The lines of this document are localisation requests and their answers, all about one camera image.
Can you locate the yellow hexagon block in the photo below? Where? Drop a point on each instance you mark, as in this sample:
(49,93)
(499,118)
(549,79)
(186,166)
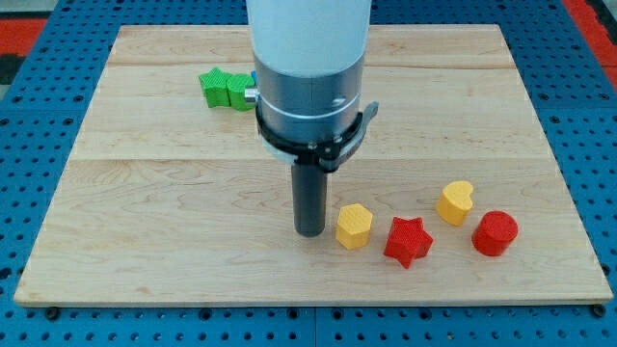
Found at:
(353,226)

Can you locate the red cylinder block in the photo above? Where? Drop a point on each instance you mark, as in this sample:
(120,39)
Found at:
(495,233)

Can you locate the black clamp ring mount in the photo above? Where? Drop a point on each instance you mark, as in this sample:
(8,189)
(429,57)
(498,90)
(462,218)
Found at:
(329,155)

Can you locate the green rounded block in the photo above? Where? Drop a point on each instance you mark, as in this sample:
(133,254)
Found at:
(236,85)

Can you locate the red star block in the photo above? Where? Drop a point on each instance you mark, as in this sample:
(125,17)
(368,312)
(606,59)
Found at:
(407,241)

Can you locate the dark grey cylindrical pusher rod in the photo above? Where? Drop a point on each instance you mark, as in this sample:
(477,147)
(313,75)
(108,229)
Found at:
(309,191)

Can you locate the green star block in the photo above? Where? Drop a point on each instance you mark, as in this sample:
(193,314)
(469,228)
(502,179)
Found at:
(214,87)

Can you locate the yellow heart block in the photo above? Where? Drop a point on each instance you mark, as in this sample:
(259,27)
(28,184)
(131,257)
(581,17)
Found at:
(455,203)

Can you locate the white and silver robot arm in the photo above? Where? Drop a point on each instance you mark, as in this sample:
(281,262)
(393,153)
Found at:
(308,64)

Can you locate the light wooden board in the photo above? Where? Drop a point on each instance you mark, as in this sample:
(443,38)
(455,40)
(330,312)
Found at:
(165,202)

